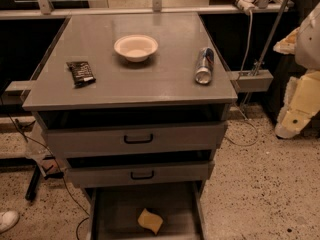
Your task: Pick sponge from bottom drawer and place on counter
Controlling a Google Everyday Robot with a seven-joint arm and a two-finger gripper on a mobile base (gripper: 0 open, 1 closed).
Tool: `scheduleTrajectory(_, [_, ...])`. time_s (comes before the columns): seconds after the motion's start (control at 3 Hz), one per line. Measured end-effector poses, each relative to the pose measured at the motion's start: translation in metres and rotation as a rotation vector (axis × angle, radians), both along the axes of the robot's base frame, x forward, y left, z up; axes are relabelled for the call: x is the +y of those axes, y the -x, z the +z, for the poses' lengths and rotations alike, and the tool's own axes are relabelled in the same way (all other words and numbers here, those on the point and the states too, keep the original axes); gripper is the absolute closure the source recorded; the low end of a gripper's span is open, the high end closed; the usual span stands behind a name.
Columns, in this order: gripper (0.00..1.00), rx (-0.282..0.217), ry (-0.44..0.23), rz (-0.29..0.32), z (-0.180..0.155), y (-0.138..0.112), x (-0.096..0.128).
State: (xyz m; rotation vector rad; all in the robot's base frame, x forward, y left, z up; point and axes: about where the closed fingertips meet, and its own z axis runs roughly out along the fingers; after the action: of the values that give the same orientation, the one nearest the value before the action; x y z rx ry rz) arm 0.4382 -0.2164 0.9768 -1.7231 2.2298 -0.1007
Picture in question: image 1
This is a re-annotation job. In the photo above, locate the white paper bowl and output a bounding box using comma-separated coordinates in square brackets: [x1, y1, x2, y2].
[114, 35, 158, 62]

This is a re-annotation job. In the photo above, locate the black clamp tool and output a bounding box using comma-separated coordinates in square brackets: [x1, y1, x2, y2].
[25, 156, 64, 202]

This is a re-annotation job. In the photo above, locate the white cable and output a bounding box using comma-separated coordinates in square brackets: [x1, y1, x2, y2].
[223, 8, 260, 148]

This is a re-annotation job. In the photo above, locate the grey drawer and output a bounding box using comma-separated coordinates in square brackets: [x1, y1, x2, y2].
[67, 161, 214, 188]
[44, 122, 227, 158]
[86, 182, 207, 240]

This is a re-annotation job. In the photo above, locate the black middle drawer handle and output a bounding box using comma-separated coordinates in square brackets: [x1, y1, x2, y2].
[130, 170, 155, 180]

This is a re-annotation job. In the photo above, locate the black top drawer handle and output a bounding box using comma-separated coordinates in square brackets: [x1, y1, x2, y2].
[123, 134, 154, 145]

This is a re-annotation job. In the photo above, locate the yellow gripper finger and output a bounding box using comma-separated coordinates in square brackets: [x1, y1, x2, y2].
[275, 71, 320, 139]
[273, 28, 299, 55]

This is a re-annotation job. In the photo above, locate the white shoe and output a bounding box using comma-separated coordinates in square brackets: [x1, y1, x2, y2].
[0, 210, 19, 234]

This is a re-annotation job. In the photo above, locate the grey back rail shelf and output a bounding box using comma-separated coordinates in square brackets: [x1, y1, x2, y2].
[0, 2, 296, 21]

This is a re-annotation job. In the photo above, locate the grey bottom drawer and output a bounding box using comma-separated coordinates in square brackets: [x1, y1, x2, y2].
[86, 182, 207, 240]

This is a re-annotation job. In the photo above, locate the black drawer handle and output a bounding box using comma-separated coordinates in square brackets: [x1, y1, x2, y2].
[130, 170, 155, 180]
[123, 134, 154, 145]

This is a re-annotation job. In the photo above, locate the yellow sponge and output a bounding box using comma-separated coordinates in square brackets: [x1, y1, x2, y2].
[138, 209, 163, 235]

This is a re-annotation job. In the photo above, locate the grey top drawer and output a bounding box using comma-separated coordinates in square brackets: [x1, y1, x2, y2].
[44, 122, 227, 158]

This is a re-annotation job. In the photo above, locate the metal rod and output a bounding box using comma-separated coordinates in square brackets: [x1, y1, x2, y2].
[239, 0, 298, 108]

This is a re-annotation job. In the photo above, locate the grey metal bracket block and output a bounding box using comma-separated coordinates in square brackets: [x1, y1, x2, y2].
[228, 70, 273, 93]

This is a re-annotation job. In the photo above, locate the silver blue drink can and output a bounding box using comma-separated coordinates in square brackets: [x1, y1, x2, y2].
[195, 47, 214, 85]

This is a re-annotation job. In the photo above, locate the black floor cable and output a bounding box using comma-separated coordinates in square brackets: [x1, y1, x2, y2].
[0, 97, 91, 240]

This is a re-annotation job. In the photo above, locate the black snack packet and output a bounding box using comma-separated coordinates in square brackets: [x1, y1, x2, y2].
[67, 61, 96, 88]

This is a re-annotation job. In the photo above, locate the grey middle drawer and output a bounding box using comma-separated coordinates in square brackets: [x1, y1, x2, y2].
[67, 161, 214, 188]

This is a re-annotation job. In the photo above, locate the grey drawer cabinet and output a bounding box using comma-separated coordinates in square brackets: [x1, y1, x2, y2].
[21, 12, 238, 240]

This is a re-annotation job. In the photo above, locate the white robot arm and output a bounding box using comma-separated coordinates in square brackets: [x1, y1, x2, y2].
[273, 3, 320, 139]

